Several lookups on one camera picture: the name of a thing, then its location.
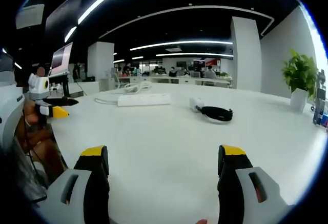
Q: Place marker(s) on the white desk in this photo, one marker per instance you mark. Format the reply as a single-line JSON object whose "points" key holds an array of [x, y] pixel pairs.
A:
{"points": [[164, 137]]}

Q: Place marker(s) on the white plant pot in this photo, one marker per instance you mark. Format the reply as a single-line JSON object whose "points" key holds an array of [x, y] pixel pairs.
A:
{"points": [[299, 101]]}

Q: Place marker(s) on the dark cloth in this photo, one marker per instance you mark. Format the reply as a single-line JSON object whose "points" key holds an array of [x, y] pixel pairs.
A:
{"points": [[24, 180]]}

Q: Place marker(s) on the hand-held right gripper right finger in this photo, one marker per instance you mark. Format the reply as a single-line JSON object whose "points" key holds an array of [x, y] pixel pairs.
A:
{"points": [[246, 190]]}

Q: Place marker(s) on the white charger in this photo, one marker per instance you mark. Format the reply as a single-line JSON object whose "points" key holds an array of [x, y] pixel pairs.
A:
{"points": [[196, 104]]}

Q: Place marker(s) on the large monitor screen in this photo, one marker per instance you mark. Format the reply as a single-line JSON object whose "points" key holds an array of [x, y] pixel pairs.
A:
{"points": [[61, 58]]}

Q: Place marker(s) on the grey ceiling unit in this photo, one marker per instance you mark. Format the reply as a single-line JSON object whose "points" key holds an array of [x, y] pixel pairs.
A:
{"points": [[29, 16]]}

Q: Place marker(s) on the dark blue desk items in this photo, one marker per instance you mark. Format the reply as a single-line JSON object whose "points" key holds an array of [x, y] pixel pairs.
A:
{"points": [[320, 106]]}

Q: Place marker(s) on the green leafy plant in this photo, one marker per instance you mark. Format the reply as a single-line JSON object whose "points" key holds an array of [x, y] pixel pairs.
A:
{"points": [[301, 71]]}

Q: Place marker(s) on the ceiling light strip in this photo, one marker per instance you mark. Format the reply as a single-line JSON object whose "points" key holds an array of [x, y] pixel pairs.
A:
{"points": [[102, 1], [194, 54], [179, 43]]}

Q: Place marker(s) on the white power strip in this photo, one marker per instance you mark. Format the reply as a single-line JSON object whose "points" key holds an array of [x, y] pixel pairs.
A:
{"points": [[143, 100]]}

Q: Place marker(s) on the black monitor stand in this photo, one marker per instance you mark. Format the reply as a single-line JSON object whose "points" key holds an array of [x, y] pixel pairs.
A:
{"points": [[62, 83]]}

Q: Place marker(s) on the white office chair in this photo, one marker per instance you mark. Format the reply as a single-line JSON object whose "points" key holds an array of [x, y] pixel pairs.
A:
{"points": [[115, 78]]}

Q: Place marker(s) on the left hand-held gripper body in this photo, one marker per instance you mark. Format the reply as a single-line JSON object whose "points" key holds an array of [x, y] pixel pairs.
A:
{"points": [[37, 88]]}

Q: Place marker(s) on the person's left hand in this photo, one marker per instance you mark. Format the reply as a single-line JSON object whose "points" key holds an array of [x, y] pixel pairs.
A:
{"points": [[31, 117]]}

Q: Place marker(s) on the row of background desks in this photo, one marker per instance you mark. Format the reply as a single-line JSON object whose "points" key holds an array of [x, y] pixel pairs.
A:
{"points": [[184, 80]]}

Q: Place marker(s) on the person's right hand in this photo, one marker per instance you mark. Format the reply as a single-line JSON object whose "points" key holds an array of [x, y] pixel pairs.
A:
{"points": [[202, 222]]}

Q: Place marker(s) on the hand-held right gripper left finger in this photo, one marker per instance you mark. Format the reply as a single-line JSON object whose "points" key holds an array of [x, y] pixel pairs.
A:
{"points": [[77, 190]]}

